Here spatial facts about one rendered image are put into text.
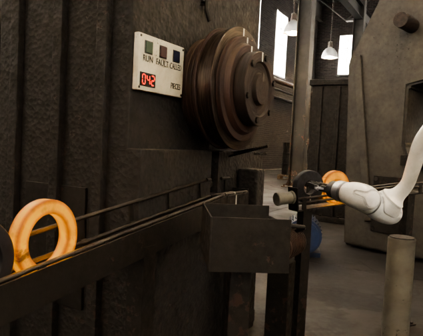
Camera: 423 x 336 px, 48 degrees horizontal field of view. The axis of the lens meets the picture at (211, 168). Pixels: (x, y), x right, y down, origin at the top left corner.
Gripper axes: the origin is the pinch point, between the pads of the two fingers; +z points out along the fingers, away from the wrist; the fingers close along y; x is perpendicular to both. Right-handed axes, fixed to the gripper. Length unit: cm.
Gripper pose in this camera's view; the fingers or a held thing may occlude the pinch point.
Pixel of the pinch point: (308, 183)
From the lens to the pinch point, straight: 223.0
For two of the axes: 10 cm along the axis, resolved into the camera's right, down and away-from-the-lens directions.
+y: 9.0, 0.2, 4.3
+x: 0.7, -9.9, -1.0
